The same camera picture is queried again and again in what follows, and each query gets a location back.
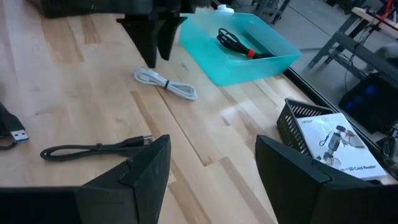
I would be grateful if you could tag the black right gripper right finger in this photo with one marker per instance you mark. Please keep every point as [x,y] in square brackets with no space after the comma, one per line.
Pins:
[304,196]

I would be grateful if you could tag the black case with blue circles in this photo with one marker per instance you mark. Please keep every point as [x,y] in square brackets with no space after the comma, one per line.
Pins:
[370,102]

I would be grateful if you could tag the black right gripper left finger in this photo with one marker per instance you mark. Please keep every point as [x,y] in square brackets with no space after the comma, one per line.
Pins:
[124,196]

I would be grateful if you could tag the white acer card reader box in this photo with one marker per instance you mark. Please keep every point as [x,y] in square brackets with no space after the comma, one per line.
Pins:
[351,146]

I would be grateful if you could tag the teal translucent plastic bin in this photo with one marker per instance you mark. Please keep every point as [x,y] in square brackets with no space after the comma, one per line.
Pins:
[202,53]

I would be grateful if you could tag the grey metal table frame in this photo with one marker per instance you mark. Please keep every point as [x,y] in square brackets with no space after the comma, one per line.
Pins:
[351,46]

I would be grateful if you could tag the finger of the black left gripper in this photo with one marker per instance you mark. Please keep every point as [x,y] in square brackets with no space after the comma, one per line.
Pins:
[168,34]
[144,37]

